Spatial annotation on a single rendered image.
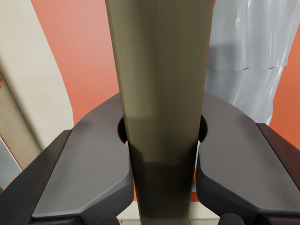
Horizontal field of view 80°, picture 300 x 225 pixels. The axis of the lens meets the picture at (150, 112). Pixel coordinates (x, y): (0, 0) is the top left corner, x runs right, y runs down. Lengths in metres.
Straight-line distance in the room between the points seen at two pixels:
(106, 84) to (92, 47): 0.03
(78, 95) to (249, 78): 0.16
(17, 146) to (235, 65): 0.22
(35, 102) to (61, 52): 0.06
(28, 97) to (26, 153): 0.06
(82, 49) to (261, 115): 0.18
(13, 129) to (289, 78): 0.27
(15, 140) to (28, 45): 0.09
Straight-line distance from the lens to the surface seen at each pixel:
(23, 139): 0.23
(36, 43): 0.19
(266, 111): 0.21
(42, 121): 0.23
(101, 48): 0.17
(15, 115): 0.23
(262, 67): 0.18
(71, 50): 0.18
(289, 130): 0.25
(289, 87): 0.21
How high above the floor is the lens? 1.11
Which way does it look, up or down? 58 degrees down
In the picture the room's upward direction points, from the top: 178 degrees counter-clockwise
